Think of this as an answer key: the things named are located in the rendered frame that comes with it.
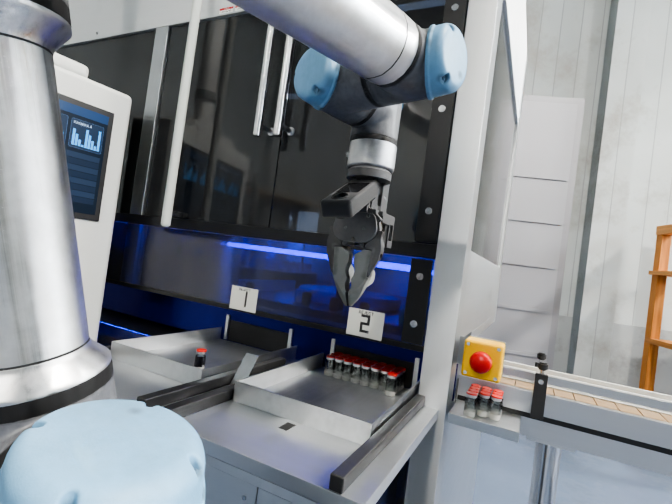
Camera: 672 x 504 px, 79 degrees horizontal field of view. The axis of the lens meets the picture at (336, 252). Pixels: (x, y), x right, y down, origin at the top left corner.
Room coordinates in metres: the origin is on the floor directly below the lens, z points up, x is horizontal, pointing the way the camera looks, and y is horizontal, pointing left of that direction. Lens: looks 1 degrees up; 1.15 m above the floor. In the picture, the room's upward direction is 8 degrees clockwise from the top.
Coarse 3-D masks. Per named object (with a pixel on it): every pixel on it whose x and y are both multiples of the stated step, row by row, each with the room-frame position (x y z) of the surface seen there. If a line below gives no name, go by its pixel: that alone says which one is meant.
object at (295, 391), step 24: (312, 360) 0.98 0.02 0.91; (240, 384) 0.72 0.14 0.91; (264, 384) 0.81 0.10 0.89; (288, 384) 0.85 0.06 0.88; (312, 384) 0.87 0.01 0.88; (336, 384) 0.90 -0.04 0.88; (264, 408) 0.70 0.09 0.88; (288, 408) 0.68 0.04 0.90; (312, 408) 0.66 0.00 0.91; (336, 408) 0.75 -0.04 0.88; (360, 408) 0.77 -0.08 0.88; (384, 408) 0.79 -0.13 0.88; (336, 432) 0.64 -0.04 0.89; (360, 432) 0.62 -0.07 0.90
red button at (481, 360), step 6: (474, 354) 0.77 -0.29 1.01; (480, 354) 0.77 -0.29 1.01; (486, 354) 0.77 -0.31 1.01; (474, 360) 0.77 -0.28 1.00; (480, 360) 0.76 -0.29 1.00; (486, 360) 0.76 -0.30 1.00; (474, 366) 0.77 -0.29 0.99; (480, 366) 0.76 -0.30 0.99; (486, 366) 0.76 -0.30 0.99; (480, 372) 0.77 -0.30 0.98; (486, 372) 0.76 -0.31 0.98
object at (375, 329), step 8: (352, 312) 0.92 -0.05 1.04; (360, 312) 0.91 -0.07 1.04; (368, 312) 0.90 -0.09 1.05; (376, 312) 0.90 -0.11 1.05; (352, 320) 0.92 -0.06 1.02; (360, 320) 0.91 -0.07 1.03; (376, 320) 0.89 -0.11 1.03; (352, 328) 0.92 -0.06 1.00; (368, 328) 0.90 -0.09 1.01; (376, 328) 0.89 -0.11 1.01; (360, 336) 0.91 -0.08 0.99; (368, 336) 0.90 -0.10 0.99; (376, 336) 0.89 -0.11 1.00
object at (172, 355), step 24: (168, 336) 1.01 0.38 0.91; (192, 336) 1.08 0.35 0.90; (216, 336) 1.17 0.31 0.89; (120, 360) 0.86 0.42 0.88; (144, 360) 0.83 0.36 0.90; (168, 360) 0.80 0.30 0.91; (192, 360) 0.93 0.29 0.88; (216, 360) 0.96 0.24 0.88; (240, 360) 0.86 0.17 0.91; (264, 360) 0.94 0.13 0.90; (288, 360) 1.04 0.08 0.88
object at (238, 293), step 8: (232, 288) 1.07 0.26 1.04; (240, 288) 1.06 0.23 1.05; (248, 288) 1.05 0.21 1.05; (232, 296) 1.07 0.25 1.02; (240, 296) 1.06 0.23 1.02; (248, 296) 1.05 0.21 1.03; (256, 296) 1.04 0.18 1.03; (232, 304) 1.07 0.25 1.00; (240, 304) 1.06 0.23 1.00; (248, 304) 1.05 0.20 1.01; (256, 304) 1.04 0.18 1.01
